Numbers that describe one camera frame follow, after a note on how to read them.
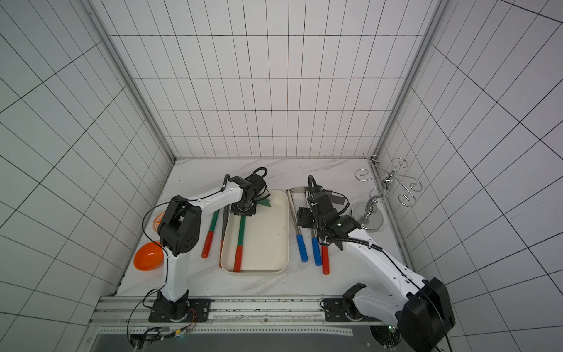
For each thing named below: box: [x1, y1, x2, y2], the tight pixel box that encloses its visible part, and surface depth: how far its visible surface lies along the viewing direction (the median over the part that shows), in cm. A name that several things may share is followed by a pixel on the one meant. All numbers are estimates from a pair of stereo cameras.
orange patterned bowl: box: [152, 211, 166, 233], surface depth 91 cm
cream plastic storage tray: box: [220, 189, 290, 275], surface depth 90 cm
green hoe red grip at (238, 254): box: [233, 198, 272, 273], surface depth 88 cm
